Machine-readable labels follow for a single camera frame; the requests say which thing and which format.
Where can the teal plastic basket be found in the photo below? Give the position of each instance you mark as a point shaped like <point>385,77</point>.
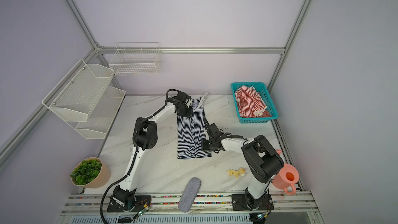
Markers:
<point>263,91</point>

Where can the grey fabric pouch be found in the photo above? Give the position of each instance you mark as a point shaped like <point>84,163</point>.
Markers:
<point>189,195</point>

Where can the white mesh wall shelf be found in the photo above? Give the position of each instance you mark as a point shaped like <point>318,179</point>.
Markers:
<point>86,100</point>

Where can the aluminium frame corner post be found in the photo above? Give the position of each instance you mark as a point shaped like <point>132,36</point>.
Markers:
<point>95,47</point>

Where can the yellow toy giraffe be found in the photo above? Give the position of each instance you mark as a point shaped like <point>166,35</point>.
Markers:
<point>236,173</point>

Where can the green potted plant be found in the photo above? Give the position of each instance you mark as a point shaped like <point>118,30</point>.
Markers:
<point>90,173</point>

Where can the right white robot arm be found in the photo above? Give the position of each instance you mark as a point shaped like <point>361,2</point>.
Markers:
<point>261,157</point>

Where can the white wire wall basket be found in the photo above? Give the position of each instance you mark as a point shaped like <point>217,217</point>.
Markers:
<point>136,58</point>

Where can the pink watering can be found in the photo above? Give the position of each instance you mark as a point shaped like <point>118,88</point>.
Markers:
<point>286,179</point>

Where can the blue white striped tank top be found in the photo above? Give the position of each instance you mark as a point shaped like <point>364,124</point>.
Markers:
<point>191,131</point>

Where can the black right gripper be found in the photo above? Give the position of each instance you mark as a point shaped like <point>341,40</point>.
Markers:
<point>203,149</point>

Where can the horizontal aluminium frame bar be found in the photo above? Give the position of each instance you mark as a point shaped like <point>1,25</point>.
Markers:
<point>199,50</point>

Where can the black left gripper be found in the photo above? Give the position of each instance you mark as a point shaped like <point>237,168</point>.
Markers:
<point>189,114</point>

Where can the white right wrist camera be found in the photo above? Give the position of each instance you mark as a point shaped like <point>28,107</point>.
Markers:
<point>212,132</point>

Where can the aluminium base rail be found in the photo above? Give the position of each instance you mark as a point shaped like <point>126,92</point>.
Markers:
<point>206,203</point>

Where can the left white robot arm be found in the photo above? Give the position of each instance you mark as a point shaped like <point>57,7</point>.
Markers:
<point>145,137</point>

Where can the red white striped tank top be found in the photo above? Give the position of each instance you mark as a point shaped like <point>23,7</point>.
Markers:
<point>250,103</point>

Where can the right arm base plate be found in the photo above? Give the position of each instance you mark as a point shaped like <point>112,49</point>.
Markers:
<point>239,203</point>

